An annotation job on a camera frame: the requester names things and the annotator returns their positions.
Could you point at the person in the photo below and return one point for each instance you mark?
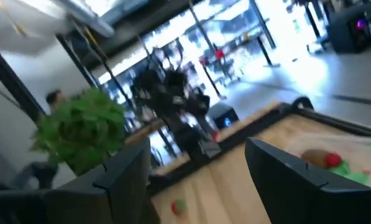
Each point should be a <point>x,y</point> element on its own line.
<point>55,98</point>

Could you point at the green leafy potted plant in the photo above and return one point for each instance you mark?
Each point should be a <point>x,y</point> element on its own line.
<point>82,130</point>

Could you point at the black upright frame post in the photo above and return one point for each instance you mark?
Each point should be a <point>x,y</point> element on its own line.
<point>14,84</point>

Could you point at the black computer tower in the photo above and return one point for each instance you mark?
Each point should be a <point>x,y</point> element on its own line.
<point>343,34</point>

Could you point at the black background desk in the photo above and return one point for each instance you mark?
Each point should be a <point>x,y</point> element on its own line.
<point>266,53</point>

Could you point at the clear plastic tupperware container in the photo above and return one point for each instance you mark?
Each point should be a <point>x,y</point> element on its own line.
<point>359,146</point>

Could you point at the black table rim frame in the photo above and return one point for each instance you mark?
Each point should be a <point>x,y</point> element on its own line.
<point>343,124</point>

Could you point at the green toy pea pod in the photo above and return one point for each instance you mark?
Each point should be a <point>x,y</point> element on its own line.
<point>353,177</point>

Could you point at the brown toy kiwi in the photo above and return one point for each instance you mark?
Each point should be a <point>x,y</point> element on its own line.
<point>314,157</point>

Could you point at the small red knob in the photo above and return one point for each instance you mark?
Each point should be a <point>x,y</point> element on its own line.
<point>215,136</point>

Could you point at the red toy cherry with stem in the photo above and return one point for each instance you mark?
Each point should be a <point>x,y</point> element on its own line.
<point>333,159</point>

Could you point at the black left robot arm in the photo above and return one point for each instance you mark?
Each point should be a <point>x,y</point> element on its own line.
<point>172,102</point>

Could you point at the small black computer blue light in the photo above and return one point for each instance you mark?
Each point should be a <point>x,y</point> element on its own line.
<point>224,116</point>

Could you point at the red toy tomato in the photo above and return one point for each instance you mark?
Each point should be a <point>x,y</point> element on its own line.
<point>178,207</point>

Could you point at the red desk item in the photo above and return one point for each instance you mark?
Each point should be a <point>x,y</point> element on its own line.
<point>219,54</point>

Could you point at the grey overhead beam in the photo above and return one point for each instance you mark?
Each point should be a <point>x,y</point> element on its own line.
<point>89,21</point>

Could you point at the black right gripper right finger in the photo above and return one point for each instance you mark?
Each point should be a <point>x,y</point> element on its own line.
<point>291,193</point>

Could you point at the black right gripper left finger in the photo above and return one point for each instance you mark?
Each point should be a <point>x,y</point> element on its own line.
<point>120,193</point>

